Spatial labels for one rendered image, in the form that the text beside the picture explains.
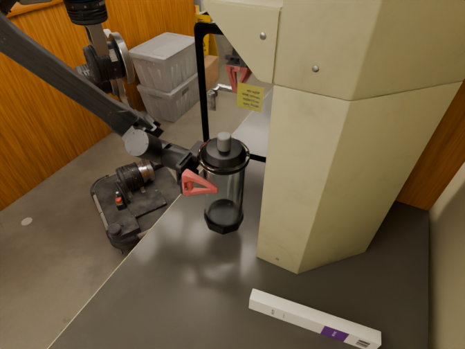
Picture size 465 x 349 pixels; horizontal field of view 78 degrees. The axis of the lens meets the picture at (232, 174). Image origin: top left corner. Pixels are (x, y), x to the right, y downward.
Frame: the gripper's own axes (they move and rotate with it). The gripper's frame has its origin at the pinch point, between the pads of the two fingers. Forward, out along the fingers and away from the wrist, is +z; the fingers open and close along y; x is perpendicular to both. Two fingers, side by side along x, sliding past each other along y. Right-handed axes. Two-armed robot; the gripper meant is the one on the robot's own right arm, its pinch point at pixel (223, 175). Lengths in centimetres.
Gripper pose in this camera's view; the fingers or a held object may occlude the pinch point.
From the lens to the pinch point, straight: 64.7
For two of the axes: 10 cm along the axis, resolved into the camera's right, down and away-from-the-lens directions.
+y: 4.2, -6.2, 6.6
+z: 9.1, 3.4, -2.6
